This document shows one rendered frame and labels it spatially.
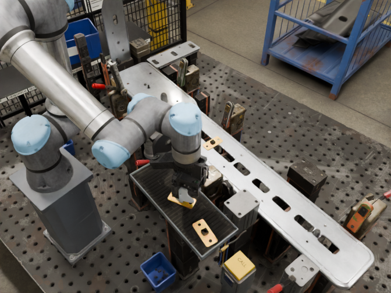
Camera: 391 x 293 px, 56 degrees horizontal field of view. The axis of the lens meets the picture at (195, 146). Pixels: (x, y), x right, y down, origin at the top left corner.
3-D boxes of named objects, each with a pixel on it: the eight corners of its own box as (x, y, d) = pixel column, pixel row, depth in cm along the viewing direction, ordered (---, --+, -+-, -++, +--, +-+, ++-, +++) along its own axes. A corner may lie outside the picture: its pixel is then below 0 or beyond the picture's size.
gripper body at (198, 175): (197, 199, 101) (197, 171, 92) (170, 188, 103) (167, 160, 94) (209, 179, 105) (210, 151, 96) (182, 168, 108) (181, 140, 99)
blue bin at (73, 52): (104, 55, 187) (99, 32, 178) (43, 72, 177) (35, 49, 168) (93, 40, 197) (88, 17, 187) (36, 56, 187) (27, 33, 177)
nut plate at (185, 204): (196, 200, 112) (196, 197, 111) (191, 209, 110) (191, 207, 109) (173, 190, 115) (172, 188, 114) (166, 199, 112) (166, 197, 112)
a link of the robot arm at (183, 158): (166, 148, 91) (181, 128, 96) (166, 160, 94) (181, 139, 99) (192, 158, 89) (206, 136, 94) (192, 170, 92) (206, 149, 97)
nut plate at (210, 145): (217, 136, 153) (217, 134, 152) (223, 141, 151) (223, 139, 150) (201, 145, 149) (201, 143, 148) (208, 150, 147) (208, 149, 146)
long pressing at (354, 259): (383, 253, 119) (385, 251, 118) (341, 297, 109) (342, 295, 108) (146, 61, 191) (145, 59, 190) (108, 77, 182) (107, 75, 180)
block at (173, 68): (186, 110, 208) (185, 69, 188) (170, 118, 204) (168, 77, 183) (176, 102, 213) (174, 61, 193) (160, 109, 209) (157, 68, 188)
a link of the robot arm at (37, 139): (14, 160, 118) (-3, 131, 108) (46, 135, 125) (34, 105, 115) (40, 177, 113) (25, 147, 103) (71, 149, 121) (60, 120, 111)
